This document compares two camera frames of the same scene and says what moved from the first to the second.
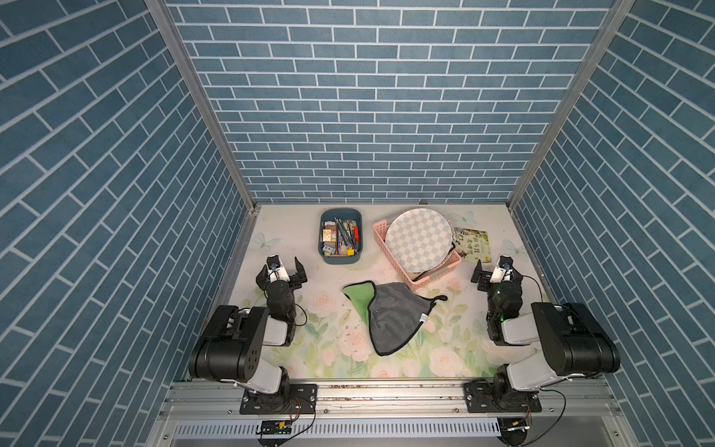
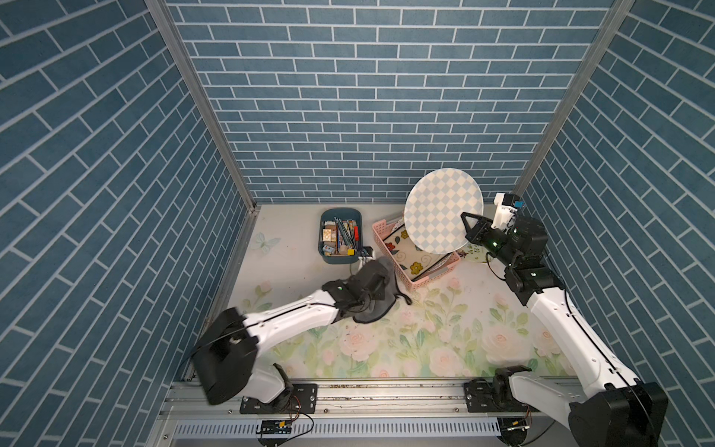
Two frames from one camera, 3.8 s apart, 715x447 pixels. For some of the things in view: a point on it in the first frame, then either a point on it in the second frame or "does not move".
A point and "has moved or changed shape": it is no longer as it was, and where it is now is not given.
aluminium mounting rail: x=559 y=401 does not move
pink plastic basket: x=380 y=231 does not move
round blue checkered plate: x=418 y=239 -> x=432 y=216
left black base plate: x=293 y=399 does not move
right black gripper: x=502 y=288 -> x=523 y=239
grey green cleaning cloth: x=394 y=312 has moved or changed shape
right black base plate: x=483 y=397 does not move
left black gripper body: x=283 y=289 -> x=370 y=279
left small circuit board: x=276 y=426 does not move
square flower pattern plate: x=451 y=257 -> x=413 y=260
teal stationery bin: x=341 y=236 does not move
